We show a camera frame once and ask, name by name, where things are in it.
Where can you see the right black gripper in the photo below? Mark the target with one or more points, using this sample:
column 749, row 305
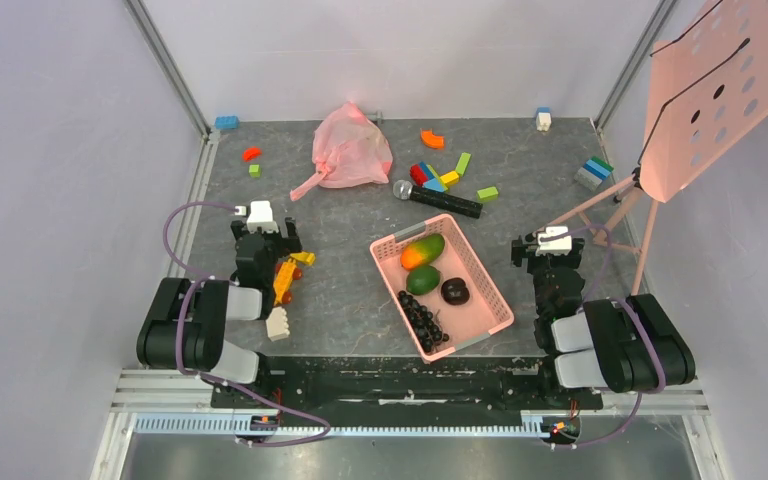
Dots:
column 546, row 255

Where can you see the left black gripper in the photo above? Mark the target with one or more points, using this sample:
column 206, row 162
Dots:
column 287, row 245

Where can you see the pink plastic bag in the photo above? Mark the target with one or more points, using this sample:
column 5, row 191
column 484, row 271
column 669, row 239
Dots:
column 348, row 150

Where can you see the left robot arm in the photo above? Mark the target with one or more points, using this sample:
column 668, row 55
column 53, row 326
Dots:
column 186, row 322

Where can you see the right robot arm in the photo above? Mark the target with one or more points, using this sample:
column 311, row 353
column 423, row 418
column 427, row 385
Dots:
column 625, row 345

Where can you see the dark fake plum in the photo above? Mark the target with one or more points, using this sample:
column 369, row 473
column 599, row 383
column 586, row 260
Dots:
column 455, row 291

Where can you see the orange green fake mango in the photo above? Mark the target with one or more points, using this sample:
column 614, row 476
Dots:
column 422, row 252

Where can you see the green fake avocado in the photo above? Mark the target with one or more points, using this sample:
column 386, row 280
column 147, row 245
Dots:
column 422, row 280

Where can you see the black fake grape bunch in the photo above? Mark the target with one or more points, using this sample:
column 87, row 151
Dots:
column 423, row 322

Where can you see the yellow orange toy brick vehicle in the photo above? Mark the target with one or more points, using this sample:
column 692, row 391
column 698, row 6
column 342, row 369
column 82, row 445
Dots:
column 287, row 272

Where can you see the green block near microphone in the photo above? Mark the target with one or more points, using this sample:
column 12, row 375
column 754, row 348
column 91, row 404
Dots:
column 487, row 194

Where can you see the red curved block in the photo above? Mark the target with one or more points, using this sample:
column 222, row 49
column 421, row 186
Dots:
column 251, row 153

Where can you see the grey blue green brick stack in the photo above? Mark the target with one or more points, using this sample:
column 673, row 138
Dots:
column 593, row 173

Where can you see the pink plastic basket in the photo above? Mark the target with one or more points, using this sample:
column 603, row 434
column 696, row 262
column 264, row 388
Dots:
column 483, row 315

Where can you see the white toy brick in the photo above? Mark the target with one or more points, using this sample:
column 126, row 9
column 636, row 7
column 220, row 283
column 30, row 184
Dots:
column 277, row 325

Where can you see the yellow block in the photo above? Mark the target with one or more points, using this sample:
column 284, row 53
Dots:
column 450, row 179

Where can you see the tall green block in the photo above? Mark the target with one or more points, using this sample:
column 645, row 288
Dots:
column 463, row 163

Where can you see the blue brick at corner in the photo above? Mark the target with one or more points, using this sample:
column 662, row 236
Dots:
column 227, row 122

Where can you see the blue white brick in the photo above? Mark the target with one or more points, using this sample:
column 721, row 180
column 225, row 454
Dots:
column 543, row 119

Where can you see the red blue green brick cluster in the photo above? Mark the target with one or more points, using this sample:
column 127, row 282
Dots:
column 423, row 175

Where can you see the black microphone silver head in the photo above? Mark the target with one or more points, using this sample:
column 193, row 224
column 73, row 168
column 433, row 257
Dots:
column 405, row 190

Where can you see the orange curved block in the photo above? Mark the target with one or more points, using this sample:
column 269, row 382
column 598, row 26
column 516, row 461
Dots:
column 432, row 140

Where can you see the pink perforated music stand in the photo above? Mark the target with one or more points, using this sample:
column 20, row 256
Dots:
column 708, row 89

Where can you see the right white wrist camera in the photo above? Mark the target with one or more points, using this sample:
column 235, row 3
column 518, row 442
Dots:
column 553, row 240

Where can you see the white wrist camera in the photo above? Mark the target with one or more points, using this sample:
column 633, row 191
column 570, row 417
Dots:
column 258, row 217
column 553, row 240

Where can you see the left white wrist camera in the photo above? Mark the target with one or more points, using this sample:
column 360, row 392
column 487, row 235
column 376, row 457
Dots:
column 258, row 217

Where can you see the grey metal handle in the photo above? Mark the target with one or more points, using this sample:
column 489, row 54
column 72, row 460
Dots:
column 376, row 117

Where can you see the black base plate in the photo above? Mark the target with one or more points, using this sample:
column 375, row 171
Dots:
column 404, row 391

